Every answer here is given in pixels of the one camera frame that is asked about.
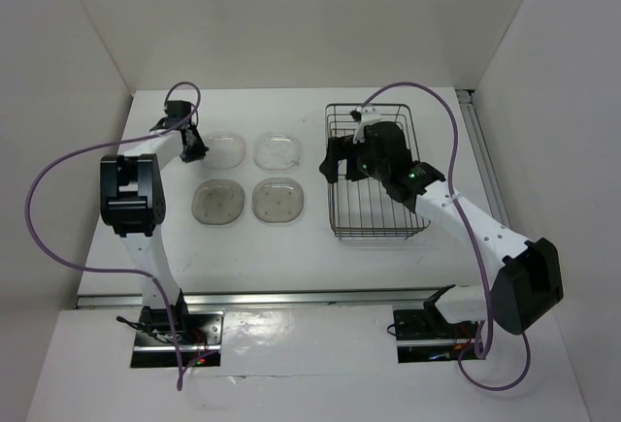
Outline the aluminium rail front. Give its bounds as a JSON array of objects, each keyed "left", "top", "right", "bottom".
[{"left": 76, "top": 290, "right": 438, "bottom": 309}]

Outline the metal wire dish rack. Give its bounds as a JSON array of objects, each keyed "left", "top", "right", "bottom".
[{"left": 325, "top": 103, "right": 431, "bottom": 243}]

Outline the smoky plate front right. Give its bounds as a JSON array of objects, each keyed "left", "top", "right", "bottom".
[{"left": 252, "top": 178, "right": 305, "bottom": 224}]

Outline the clear plate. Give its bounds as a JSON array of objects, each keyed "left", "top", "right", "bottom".
[
  {"left": 252, "top": 133, "right": 302, "bottom": 172},
  {"left": 203, "top": 132, "right": 245, "bottom": 170}
]

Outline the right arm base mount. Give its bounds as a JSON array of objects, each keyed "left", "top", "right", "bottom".
[{"left": 386, "top": 299, "right": 477, "bottom": 364}]

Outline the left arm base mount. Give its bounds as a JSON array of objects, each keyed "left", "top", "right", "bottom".
[{"left": 115, "top": 311, "right": 224, "bottom": 369}]

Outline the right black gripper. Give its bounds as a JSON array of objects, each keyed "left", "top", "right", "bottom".
[{"left": 319, "top": 134, "right": 389, "bottom": 183}]

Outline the smoky plate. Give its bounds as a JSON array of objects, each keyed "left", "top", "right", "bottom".
[
  {"left": 252, "top": 178, "right": 305, "bottom": 224},
  {"left": 191, "top": 179, "right": 245, "bottom": 226}
]

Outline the aluminium rail right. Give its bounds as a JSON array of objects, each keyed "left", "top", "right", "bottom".
[{"left": 456, "top": 89, "right": 509, "bottom": 225}]

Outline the smoky plate front left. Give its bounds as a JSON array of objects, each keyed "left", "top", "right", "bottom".
[{"left": 191, "top": 179, "right": 245, "bottom": 226}]

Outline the aluminium rail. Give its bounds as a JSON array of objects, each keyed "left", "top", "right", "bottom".
[
  {"left": 456, "top": 89, "right": 509, "bottom": 225},
  {"left": 76, "top": 290, "right": 438, "bottom": 309}
]

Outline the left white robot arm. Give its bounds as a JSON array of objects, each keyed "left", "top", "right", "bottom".
[{"left": 100, "top": 100, "right": 209, "bottom": 343}]

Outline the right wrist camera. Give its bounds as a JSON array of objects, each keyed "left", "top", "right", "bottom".
[{"left": 350, "top": 106, "right": 382, "bottom": 145}]

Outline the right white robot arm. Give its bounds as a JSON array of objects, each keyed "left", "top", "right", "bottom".
[{"left": 319, "top": 121, "right": 563, "bottom": 337}]

